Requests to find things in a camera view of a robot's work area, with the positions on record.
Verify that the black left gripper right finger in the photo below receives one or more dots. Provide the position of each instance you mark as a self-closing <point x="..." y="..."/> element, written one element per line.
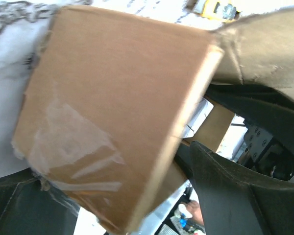
<point x="235" y="200"/>

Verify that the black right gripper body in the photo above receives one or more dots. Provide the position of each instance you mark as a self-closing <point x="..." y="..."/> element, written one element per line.
<point x="262" y="153"/>

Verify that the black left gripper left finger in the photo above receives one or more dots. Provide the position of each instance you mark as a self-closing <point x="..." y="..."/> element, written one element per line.
<point x="27" y="209"/>

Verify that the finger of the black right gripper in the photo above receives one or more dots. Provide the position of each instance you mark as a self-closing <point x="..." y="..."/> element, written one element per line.
<point x="263" y="106"/>

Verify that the white patterned box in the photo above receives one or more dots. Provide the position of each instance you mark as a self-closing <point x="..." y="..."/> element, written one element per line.
<point x="201" y="113"/>

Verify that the yellow black utility knife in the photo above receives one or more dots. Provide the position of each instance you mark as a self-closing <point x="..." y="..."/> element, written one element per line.
<point x="224" y="11"/>

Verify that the brown cardboard express box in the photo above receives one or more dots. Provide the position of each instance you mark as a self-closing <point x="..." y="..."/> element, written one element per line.
<point x="106" y="107"/>

